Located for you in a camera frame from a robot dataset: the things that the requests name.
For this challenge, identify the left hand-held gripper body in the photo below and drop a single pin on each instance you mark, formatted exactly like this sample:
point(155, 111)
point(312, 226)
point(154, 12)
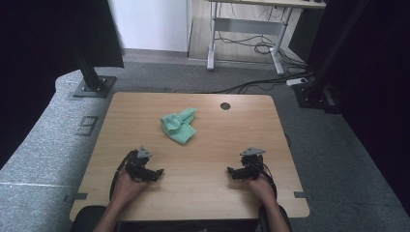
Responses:
point(137, 166)

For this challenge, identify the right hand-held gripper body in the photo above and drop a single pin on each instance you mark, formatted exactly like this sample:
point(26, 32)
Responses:
point(253, 164)

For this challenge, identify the green cloth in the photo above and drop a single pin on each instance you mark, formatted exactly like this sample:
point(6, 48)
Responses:
point(180, 130)

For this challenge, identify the person's left hand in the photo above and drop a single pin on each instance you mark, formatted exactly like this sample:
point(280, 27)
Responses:
point(127, 190)

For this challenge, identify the person's right hand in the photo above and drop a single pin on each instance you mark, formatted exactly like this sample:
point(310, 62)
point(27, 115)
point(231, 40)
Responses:
point(262, 190)

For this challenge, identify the grey tape strip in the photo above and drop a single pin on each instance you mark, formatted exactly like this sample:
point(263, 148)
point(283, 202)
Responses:
point(75, 196)
point(302, 195)

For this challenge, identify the grey floor outlet cover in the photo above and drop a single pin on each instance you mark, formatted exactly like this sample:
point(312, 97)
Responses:
point(87, 125)

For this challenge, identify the black round table grommet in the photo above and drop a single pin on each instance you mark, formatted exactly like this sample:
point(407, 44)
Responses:
point(225, 106)

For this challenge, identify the black metal stand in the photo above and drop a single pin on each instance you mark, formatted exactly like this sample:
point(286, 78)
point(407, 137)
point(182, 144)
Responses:
point(317, 87)
point(93, 84)

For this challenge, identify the white power strip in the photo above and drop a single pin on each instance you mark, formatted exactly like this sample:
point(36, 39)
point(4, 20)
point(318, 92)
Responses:
point(297, 81)

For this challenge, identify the black curtain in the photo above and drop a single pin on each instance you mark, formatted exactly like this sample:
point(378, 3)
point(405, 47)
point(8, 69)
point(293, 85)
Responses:
point(48, 48)
point(380, 96)

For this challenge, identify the white metal desk frame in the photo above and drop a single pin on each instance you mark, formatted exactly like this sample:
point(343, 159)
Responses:
point(245, 26)

